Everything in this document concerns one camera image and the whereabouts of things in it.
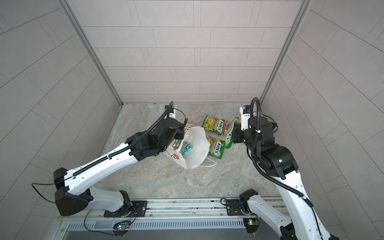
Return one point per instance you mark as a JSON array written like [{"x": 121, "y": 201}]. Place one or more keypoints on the right circuit board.
[{"x": 251, "y": 225}]

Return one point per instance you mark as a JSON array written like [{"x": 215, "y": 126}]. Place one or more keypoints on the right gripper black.
[{"x": 237, "y": 130}]

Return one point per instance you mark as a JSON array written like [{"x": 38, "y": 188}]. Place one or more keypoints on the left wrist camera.
[{"x": 169, "y": 112}]

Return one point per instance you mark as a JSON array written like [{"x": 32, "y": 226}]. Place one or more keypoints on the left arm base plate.
[{"x": 133, "y": 209}]

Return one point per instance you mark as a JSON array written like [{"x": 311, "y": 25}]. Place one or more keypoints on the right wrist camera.
[{"x": 245, "y": 115}]

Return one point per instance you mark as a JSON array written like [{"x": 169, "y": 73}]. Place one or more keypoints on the vented cable duct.
[{"x": 184, "y": 224}]

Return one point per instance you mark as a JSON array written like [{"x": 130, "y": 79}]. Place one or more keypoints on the left circuit board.
[{"x": 122, "y": 226}]

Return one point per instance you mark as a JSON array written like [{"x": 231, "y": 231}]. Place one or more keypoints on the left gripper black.
[{"x": 178, "y": 128}]

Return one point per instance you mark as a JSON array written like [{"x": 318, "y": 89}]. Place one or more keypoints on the aluminium mounting rail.
[{"x": 180, "y": 207}]

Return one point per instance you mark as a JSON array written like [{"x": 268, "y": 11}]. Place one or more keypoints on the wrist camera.
[
  {"x": 169, "y": 112},
  {"x": 245, "y": 115}
]

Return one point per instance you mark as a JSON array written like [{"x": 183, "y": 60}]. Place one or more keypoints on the green Fox's candy bag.
[
  {"x": 217, "y": 147},
  {"x": 228, "y": 133},
  {"x": 214, "y": 125}
]

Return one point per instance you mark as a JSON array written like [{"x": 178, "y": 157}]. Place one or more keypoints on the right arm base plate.
[{"x": 234, "y": 207}]

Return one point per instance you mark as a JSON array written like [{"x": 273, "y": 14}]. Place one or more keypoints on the white floral paper bag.
[{"x": 192, "y": 151}]

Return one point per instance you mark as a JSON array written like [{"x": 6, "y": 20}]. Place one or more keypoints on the green snack packets in bag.
[{"x": 186, "y": 147}]

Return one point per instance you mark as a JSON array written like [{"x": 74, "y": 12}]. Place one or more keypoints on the orange Fox's candy bag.
[{"x": 229, "y": 124}]

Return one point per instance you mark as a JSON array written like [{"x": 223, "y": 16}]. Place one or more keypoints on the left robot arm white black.
[{"x": 75, "y": 188}]

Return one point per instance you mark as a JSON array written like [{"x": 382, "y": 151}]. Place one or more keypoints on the circuit board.
[
  {"x": 122, "y": 226},
  {"x": 251, "y": 225}
]

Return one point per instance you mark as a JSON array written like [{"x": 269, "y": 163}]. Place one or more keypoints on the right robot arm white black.
[{"x": 277, "y": 164}]

